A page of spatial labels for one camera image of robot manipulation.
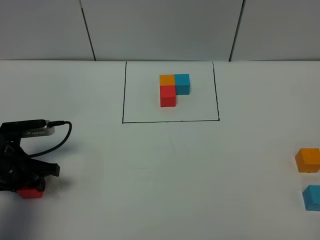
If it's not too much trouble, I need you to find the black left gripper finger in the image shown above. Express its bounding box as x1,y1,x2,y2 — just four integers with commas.
29,177,46,192
34,161,60,177

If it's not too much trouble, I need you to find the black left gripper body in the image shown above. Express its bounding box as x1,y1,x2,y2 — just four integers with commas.
0,138,40,192

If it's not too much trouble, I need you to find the template red cube block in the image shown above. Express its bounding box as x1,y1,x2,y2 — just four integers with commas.
159,85,177,108

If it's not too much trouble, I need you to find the template orange cube block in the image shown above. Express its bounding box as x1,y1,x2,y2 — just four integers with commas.
159,74,175,86

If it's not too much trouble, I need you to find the template blue cube block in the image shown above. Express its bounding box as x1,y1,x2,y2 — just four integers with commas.
174,74,191,95

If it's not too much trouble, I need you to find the loose blue cube block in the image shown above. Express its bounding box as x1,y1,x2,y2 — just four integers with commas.
302,185,320,212

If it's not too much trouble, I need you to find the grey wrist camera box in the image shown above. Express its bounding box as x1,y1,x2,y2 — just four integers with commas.
0,119,55,140

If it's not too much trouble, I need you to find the black camera cable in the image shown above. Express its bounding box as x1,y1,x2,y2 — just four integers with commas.
24,120,73,158

